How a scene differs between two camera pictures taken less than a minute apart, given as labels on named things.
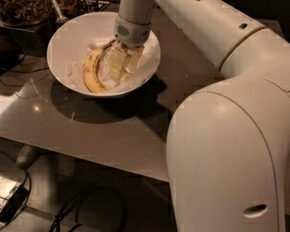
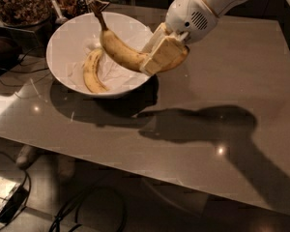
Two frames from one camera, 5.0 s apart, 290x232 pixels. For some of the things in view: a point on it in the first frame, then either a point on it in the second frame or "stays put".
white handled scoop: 62,19 stays put
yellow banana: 123,74 → 124,56
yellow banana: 90,70 stays put
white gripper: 130,34 → 189,16
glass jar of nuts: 22,5 stays put
